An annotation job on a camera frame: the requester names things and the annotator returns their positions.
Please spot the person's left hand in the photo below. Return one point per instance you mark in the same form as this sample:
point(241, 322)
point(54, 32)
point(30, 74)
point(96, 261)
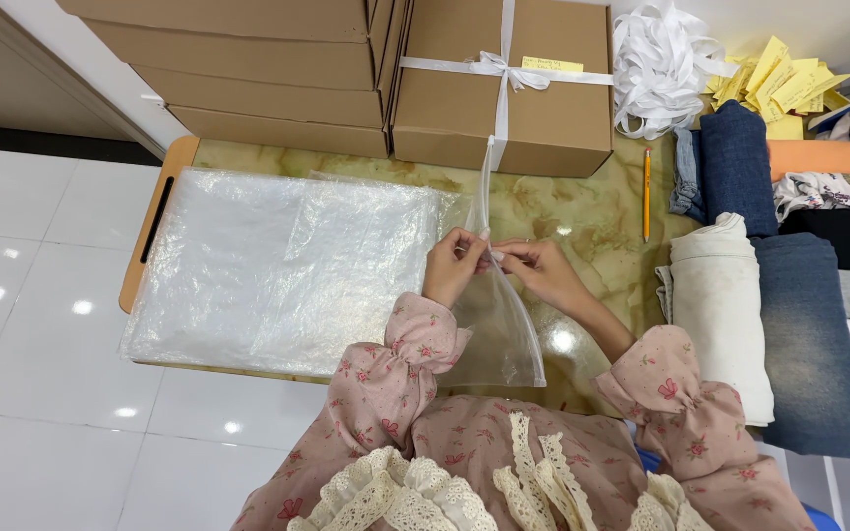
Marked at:
point(443, 276)

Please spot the person's right hand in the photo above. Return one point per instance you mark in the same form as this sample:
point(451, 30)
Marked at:
point(547, 276)

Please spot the person's left fingers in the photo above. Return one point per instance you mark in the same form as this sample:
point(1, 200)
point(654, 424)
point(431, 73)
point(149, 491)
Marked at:
point(469, 245)

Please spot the clear zip plastic bag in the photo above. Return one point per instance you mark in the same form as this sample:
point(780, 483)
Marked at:
point(499, 332)

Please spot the ribbon-tied brown cardboard box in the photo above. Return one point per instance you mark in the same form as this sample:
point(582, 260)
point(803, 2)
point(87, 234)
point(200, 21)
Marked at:
point(454, 110)

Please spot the yellow pencil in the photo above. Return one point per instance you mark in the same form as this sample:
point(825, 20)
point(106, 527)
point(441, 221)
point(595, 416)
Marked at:
point(646, 195)

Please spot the yellow sticky note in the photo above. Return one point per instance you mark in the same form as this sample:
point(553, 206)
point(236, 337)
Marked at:
point(552, 64)

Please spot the small grey folded cloth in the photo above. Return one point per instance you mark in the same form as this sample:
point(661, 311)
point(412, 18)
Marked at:
point(664, 295)

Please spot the upright folded cardboard sheets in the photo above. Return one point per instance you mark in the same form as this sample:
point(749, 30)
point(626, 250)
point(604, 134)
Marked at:
point(394, 51)

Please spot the stack of clear plastic bags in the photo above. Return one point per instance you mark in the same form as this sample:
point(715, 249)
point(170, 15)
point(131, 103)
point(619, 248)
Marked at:
point(263, 273)

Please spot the flat brown cardboard box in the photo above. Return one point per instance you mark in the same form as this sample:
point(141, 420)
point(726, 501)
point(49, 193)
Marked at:
point(211, 15)
point(248, 63)
point(270, 103)
point(285, 134)

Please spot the pink floral lace dress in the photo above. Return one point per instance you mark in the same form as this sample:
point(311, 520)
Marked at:
point(469, 464)

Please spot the light grey-blue folded jeans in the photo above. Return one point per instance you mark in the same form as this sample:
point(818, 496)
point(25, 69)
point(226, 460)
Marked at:
point(687, 177)

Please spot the heap of loose white ribbon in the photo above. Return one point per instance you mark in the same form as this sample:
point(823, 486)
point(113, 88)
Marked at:
point(657, 70)

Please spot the cream folded cloth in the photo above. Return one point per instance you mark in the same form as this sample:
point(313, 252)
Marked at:
point(720, 317)

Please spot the dark blue folded denim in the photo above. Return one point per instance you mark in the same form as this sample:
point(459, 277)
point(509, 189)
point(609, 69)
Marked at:
point(736, 169)

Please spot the pile of yellow paper notes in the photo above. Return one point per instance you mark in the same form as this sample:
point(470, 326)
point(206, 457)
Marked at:
point(783, 85)

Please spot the faded blue folded jeans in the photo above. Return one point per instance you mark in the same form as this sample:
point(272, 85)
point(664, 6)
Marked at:
point(809, 346)

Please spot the white floral folded cloth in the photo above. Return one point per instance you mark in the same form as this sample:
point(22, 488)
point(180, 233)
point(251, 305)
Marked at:
point(831, 192)

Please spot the orange folded cloth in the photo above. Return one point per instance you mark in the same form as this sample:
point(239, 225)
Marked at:
point(831, 157)

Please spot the black folded cloth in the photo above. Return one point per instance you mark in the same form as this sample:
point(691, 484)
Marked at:
point(849, 240)

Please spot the beige cabinet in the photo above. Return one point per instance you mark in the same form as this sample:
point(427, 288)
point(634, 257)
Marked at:
point(19, 66)

